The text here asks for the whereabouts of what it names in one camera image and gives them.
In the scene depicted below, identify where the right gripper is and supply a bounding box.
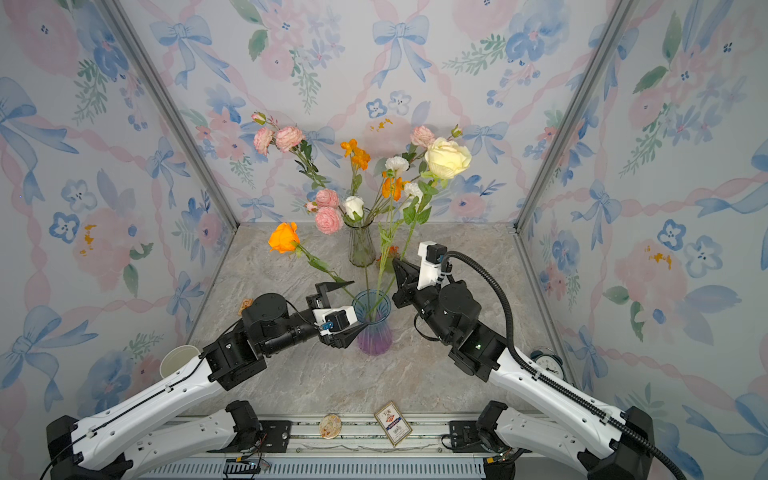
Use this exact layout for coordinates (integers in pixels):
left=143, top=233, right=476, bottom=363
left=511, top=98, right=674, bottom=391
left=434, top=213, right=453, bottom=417
left=396, top=256, right=455, bottom=346

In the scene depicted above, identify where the white flower stem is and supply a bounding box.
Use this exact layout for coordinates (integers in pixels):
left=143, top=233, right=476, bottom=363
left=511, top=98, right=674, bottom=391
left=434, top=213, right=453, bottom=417
left=371, top=155, right=424, bottom=319

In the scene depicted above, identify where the blue purple glass vase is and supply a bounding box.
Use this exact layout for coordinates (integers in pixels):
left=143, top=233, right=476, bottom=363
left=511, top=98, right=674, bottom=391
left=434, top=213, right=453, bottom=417
left=353, top=289, right=393, bottom=356

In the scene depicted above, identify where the clear grey glass vase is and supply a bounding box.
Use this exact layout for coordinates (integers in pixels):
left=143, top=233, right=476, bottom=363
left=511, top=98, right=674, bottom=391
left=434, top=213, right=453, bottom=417
left=344, top=208, right=377, bottom=268

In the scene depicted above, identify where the white rosebud stem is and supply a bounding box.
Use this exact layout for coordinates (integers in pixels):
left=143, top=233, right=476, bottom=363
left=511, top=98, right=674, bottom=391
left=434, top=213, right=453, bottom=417
left=342, top=196, right=375, bottom=289

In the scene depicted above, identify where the orange rose stem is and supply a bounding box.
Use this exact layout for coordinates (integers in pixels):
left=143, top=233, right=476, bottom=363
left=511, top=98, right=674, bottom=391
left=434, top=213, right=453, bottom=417
left=268, top=223, right=351, bottom=284

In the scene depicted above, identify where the pink carnation stem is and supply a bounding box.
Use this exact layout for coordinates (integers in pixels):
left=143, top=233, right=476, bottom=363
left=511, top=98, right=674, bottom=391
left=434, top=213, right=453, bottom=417
left=305, top=189, right=343, bottom=235

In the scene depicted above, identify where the cream rose stem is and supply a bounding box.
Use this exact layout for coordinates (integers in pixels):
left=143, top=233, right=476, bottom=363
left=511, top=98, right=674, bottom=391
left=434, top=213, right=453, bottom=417
left=377, top=137, right=472, bottom=293

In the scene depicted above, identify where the yellow poppy flower stem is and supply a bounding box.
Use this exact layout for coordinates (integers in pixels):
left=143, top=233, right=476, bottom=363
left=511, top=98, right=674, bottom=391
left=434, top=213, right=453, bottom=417
left=340, top=139, right=371, bottom=217

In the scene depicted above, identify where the pink rose stem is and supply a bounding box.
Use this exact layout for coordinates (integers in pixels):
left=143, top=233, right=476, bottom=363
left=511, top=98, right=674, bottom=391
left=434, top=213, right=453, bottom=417
left=395, top=126, right=473, bottom=188
left=251, top=112, right=327, bottom=188

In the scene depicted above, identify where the orange marigold flower stem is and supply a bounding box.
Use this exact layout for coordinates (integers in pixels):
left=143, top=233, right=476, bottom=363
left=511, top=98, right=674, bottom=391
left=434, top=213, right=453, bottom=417
left=376, top=246, right=401, bottom=273

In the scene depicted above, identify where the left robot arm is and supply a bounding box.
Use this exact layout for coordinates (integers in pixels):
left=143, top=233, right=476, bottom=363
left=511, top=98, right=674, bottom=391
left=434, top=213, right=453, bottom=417
left=41, top=282, right=366, bottom=479

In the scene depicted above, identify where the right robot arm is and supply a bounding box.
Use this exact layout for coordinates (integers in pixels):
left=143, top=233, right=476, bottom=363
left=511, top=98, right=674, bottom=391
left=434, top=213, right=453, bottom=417
left=393, top=251, right=654, bottom=479

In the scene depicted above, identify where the small wooden block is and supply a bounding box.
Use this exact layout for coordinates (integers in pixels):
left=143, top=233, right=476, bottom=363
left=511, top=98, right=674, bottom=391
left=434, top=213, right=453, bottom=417
left=238, top=299, right=253, bottom=315

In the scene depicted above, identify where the round beige coaster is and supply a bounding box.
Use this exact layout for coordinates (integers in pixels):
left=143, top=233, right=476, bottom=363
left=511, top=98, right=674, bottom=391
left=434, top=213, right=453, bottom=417
left=318, top=414, right=342, bottom=439

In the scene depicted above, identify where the framed card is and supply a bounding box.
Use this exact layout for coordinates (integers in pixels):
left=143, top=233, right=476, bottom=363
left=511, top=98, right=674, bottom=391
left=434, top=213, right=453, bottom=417
left=374, top=401, right=413, bottom=447

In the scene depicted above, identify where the cream white cup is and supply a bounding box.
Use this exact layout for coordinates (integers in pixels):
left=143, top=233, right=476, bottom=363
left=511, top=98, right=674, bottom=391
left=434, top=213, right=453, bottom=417
left=159, top=345, right=200, bottom=379

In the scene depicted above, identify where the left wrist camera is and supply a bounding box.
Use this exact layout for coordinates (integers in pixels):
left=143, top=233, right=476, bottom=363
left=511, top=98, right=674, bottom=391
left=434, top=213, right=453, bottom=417
left=312, top=306, right=359, bottom=336

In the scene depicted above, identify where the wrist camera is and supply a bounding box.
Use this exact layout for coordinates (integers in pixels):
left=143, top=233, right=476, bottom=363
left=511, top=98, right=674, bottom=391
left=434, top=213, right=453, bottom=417
left=417, top=241, right=448, bottom=290
left=312, top=306, right=359, bottom=336

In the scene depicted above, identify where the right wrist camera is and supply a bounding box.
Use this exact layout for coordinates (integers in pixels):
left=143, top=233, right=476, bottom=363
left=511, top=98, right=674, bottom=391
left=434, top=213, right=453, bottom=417
left=417, top=241, right=448, bottom=290

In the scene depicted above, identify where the aluminium rail frame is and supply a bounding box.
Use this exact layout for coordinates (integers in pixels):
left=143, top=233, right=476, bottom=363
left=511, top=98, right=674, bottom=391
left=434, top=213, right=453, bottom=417
left=113, top=413, right=625, bottom=480

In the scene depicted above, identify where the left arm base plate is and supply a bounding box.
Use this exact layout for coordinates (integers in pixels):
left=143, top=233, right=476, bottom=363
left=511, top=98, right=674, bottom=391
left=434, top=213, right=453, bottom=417
left=210, top=420, right=293, bottom=453

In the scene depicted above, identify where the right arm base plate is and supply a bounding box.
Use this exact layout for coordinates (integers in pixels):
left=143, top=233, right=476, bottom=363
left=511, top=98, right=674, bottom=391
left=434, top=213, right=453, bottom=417
left=447, top=420, right=499, bottom=454

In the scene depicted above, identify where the black corrugated cable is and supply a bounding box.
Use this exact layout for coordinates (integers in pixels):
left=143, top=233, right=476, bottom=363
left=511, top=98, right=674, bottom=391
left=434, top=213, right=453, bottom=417
left=440, top=250, right=688, bottom=480

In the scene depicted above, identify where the right corner aluminium post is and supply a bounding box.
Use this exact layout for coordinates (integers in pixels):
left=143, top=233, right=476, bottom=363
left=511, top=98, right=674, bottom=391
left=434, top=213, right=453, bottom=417
left=515, top=0, right=636, bottom=234

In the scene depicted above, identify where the corner aluminium post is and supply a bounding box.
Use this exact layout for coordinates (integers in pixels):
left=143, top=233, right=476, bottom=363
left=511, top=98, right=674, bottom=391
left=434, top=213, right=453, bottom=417
left=515, top=0, right=636, bottom=234
left=95, top=0, right=240, bottom=230

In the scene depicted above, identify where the left corner aluminium post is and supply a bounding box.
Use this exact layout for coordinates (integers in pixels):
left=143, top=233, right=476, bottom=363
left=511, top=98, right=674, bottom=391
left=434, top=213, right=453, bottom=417
left=95, top=0, right=240, bottom=230

